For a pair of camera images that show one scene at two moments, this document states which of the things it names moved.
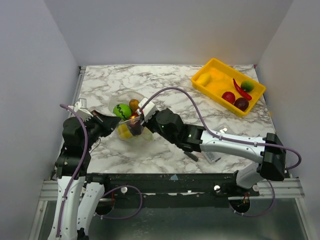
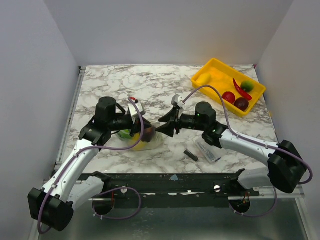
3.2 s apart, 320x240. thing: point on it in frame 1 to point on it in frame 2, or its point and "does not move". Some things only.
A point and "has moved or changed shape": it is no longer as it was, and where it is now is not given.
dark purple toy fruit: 136,128 has moved or changed shape
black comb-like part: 191,156 does not move
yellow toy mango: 203,79 does not move
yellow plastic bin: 232,90 does not move
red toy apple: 229,96 does not move
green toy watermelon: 123,111 has moved or changed shape
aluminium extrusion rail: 287,188 does not move
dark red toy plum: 241,103 does not move
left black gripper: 108,123 to 136,126
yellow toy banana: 124,132 has moved or changed shape
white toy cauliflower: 147,134 has moved or changed shape
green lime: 247,86 does not move
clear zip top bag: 124,105 has moved or changed shape
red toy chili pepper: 246,95 does not move
